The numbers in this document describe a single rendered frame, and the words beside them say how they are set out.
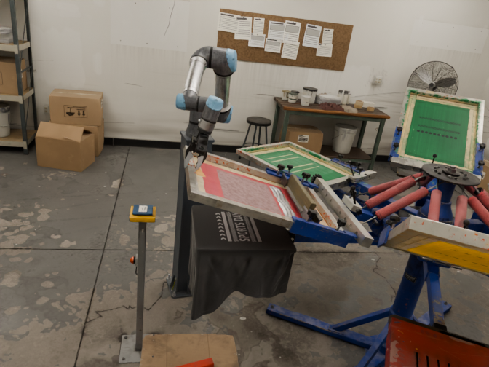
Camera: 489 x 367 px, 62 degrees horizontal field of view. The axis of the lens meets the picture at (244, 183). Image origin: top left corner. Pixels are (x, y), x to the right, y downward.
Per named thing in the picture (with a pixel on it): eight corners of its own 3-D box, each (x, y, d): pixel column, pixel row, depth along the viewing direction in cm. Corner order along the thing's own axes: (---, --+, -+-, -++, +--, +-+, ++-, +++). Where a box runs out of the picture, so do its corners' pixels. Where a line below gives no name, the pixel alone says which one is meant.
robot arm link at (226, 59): (209, 111, 265) (212, 41, 220) (232, 114, 266) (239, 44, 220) (207, 125, 259) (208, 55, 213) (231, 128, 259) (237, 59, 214)
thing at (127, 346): (118, 363, 239) (118, 221, 201) (121, 336, 259) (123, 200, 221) (156, 362, 244) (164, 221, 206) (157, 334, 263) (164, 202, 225)
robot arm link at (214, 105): (225, 100, 190) (224, 103, 182) (217, 121, 194) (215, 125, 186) (209, 93, 189) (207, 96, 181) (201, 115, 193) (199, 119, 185)
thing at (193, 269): (190, 322, 205) (196, 249, 188) (186, 268, 245) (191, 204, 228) (196, 322, 206) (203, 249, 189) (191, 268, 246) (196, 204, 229)
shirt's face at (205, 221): (198, 249, 189) (198, 248, 189) (192, 205, 228) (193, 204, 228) (296, 250, 199) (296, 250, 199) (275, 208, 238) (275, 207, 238)
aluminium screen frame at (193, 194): (188, 199, 169) (191, 191, 168) (183, 151, 222) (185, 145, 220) (346, 245, 193) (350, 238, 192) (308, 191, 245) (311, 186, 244)
